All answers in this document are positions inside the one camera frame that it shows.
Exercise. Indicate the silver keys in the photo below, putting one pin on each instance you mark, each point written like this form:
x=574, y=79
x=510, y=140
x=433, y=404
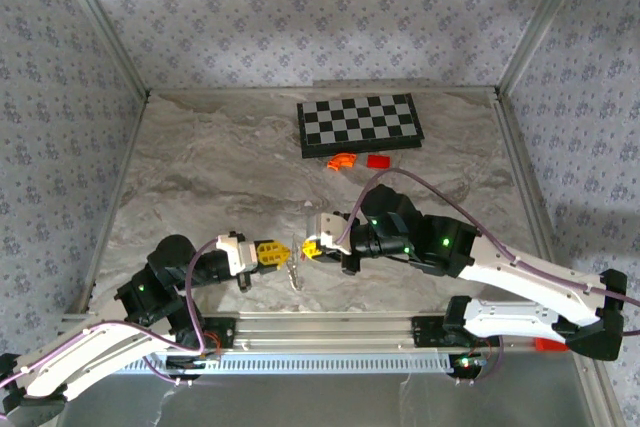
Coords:
x=297, y=277

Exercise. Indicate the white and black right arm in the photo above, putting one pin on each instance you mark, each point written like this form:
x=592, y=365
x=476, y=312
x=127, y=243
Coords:
x=510, y=319

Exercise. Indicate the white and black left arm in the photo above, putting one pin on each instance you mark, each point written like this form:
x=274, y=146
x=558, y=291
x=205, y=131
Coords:
x=90, y=362

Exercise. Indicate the small red plastic block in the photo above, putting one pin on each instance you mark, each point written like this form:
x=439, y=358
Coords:
x=379, y=162

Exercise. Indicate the orange curved plastic piece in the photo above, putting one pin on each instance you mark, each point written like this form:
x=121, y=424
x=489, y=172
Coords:
x=340, y=162

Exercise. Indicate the black and grey chessboard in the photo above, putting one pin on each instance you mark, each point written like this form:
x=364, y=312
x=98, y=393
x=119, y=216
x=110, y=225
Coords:
x=360, y=122

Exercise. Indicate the small black circuit board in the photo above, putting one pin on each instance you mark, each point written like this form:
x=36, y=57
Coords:
x=190, y=363
x=467, y=366

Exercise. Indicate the grey metal sheet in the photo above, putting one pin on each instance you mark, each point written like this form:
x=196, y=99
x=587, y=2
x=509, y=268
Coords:
x=300, y=407

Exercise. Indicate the long red plastic block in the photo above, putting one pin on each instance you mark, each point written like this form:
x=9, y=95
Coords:
x=547, y=345

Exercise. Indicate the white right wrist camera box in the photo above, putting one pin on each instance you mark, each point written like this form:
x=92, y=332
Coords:
x=325, y=229

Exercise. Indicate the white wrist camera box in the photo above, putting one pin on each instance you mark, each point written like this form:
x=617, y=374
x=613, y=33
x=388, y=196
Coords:
x=245, y=259
x=325, y=229

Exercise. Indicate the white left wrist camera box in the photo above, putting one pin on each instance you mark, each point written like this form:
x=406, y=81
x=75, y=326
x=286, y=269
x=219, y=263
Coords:
x=245, y=259

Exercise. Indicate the aluminium frame rail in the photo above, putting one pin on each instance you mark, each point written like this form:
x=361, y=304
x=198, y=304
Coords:
x=530, y=197
x=115, y=197

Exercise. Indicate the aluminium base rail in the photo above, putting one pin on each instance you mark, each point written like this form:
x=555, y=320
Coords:
x=325, y=332

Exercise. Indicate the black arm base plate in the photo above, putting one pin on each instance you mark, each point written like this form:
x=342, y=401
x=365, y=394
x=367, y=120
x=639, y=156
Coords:
x=222, y=334
x=425, y=332

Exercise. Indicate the aluminium frame post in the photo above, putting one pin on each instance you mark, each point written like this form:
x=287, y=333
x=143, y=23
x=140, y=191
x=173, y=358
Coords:
x=543, y=22
x=602, y=397

